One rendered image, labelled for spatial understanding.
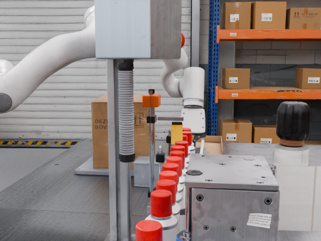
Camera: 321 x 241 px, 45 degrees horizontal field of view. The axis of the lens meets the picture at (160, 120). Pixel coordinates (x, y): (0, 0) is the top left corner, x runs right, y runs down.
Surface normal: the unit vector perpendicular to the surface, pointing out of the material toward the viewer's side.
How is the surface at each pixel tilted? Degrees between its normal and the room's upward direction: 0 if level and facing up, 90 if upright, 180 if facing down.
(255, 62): 90
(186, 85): 74
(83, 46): 124
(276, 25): 91
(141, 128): 90
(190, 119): 70
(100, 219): 0
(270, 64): 90
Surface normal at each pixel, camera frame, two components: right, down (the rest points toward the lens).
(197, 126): -0.10, -0.19
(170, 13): 0.73, 0.11
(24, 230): 0.00, -0.99
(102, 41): -0.68, 0.12
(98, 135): -0.02, 0.16
